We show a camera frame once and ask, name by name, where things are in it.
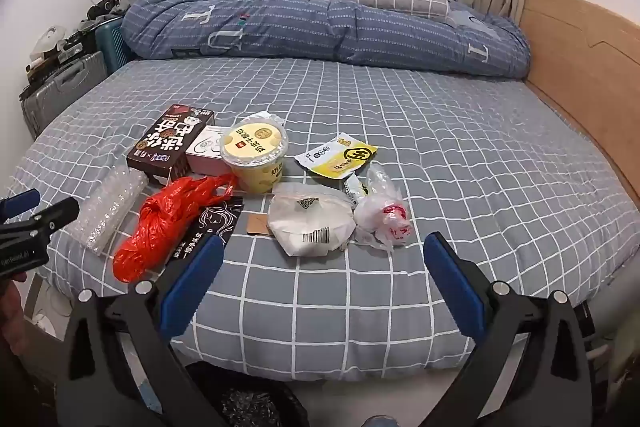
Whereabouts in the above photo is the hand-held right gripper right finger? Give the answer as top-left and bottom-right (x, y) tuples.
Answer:
(422, 231), (601, 427)

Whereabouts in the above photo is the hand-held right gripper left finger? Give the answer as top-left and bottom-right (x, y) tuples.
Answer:
(55, 234), (228, 427)

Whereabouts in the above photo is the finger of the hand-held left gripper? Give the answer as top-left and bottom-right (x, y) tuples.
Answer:
(0, 198), (81, 240)
(0, 188), (42, 223)

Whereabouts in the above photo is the bin with black liner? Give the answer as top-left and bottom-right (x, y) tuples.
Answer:
(185, 359), (307, 427)

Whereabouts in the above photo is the white earphone box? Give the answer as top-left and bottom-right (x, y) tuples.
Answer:
(185, 124), (236, 176)

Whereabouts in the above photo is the brown chocolate box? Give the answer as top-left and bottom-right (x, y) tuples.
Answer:
(126, 104), (216, 186)

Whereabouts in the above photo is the yellow cup with lid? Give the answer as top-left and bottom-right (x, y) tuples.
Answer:
(220, 119), (291, 196)

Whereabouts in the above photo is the person's left hand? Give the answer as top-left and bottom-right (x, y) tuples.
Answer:
(0, 274), (28, 348)

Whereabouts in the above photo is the clear plastic blister tray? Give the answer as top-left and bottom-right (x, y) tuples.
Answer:
(68, 164), (149, 256)

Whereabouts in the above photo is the red plastic bag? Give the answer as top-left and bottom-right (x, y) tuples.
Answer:
(112, 173), (240, 285)

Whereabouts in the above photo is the black pouch with line drawing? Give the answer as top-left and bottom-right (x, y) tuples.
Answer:
(167, 197), (244, 266)

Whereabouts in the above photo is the brown paper tag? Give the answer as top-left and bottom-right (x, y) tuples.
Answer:
(245, 213), (277, 239)

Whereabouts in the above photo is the white bag with red print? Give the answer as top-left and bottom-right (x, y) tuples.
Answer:
(352, 162), (414, 253)

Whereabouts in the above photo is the grey suitcase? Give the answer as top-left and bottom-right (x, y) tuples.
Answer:
(20, 52), (109, 140)

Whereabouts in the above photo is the small green yellow wrapper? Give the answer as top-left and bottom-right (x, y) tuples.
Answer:
(342, 172), (374, 208)

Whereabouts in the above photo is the white bag with barcode label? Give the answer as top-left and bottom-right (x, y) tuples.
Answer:
(267, 183), (357, 258)

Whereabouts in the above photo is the grey checked bed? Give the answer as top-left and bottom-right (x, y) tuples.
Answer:
(10, 56), (637, 380)

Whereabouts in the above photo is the white plastic object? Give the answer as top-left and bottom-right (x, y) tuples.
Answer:
(30, 24), (69, 60)

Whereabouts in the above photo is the yellow snack packet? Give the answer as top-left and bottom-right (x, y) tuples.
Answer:
(294, 133), (379, 180)

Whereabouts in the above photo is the teal suitcase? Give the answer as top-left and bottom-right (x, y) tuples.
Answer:
(95, 16), (134, 72)

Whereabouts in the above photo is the pile of black clutter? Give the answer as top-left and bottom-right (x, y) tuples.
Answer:
(75, 0), (132, 32)

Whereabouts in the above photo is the wooden headboard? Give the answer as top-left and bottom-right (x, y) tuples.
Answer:
(517, 0), (640, 239)

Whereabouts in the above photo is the blue striped quilt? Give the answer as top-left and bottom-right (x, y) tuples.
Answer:
(121, 0), (532, 80)

